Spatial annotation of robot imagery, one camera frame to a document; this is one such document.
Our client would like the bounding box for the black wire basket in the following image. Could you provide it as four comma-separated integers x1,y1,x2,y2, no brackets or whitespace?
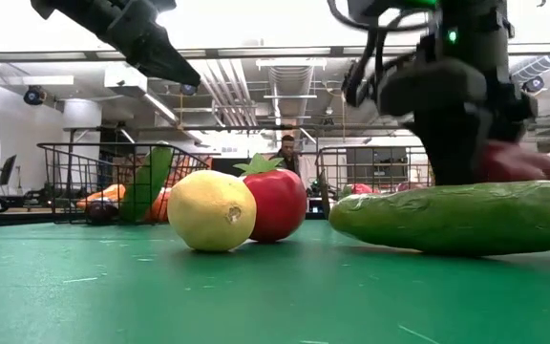
35,141,212,226
315,145,436,221

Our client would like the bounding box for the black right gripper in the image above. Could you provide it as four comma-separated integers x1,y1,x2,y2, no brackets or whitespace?
411,18,539,187

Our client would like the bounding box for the dark display panel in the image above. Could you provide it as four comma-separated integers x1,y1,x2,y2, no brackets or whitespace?
210,157,246,177

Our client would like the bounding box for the large pale yellow lemon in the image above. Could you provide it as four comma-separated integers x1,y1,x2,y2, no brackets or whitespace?
166,169,258,253

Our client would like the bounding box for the silver flexible duct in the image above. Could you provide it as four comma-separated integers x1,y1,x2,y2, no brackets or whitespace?
511,53,550,85

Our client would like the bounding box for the green cucumber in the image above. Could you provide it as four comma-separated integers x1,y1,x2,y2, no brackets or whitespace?
119,145,175,224
328,180,550,258

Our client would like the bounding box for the person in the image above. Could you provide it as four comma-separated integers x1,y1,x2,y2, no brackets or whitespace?
268,134,303,179

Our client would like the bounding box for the orange carrot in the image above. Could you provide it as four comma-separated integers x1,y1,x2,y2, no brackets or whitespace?
74,183,127,211

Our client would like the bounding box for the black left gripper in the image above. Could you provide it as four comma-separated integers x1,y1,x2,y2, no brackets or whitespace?
105,0,202,88

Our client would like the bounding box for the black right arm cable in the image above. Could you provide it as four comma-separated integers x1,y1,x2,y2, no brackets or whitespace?
327,0,429,109

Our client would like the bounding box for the right black wire basket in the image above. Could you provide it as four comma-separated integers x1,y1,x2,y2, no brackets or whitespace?
315,145,436,221

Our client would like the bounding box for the purple eggplant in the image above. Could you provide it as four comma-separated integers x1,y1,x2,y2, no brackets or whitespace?
85,199,119,226

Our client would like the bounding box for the green table mat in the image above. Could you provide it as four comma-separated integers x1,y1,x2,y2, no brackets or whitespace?
0,219,550,344

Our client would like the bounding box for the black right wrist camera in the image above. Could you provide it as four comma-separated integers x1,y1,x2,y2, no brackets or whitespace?
377,59,489,118

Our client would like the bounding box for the black monitor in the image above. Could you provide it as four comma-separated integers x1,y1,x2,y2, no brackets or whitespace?
0,153,18,187

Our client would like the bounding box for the red strawberry with green leaves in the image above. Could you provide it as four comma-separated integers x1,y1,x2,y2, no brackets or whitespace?
339,183,376,197

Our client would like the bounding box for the grey ceiling duct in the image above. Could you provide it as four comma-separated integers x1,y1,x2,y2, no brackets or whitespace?
267,65,315,149

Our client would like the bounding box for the large dark red fruit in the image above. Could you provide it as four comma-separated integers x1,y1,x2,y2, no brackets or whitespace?
475,140,550,185

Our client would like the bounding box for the red tomato with green leaf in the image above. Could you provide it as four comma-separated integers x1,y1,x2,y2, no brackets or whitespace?
233,152,308,244

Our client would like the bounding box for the white ceiling air unit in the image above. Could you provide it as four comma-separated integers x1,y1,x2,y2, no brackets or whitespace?
103,64,148,99

